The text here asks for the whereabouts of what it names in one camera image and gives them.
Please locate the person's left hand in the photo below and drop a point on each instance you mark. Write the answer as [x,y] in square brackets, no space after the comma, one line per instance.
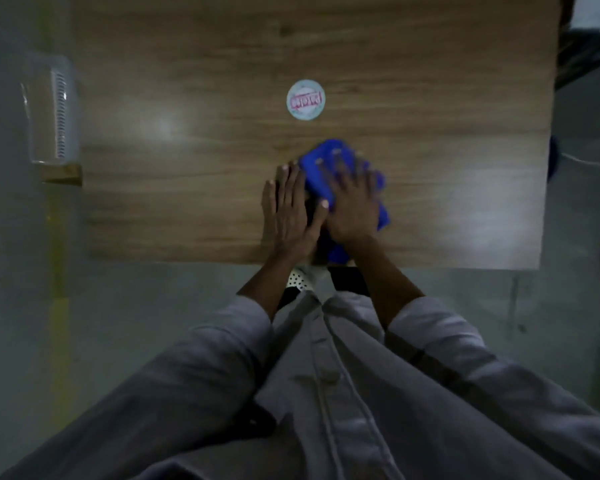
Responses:
[290,219]

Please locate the person's right hand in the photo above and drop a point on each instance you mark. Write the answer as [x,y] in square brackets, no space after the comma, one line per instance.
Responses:
[355,209]

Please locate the blue cloth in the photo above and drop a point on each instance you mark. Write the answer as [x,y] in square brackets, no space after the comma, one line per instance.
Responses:
[320,159]

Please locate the round white foil lid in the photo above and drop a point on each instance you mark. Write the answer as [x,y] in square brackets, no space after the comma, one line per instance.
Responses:
[306,99]

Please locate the blue round waste bin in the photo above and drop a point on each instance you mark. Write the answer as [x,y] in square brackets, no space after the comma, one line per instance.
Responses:
[553,157]

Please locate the person's right forearm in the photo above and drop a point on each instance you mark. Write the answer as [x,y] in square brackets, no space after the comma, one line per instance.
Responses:
[385,284]

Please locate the person's left forearm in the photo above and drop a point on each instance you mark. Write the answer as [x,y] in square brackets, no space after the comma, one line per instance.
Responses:
[267,284]

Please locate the white perforated shoe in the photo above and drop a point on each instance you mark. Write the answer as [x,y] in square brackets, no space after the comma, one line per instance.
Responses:
[299,278]

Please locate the black trousers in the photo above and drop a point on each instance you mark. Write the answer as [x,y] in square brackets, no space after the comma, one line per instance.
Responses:
[350,279]

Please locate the wooden table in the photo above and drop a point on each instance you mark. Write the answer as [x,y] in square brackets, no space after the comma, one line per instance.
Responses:
[180,194]

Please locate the light denim shirt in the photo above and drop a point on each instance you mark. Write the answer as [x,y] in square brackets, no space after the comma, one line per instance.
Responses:
[330,394]

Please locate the clear plastic box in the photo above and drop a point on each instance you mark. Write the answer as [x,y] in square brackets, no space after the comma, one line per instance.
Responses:
[50,109]

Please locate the black box with white label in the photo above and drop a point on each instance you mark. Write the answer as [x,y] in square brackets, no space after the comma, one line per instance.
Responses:
[587,39]

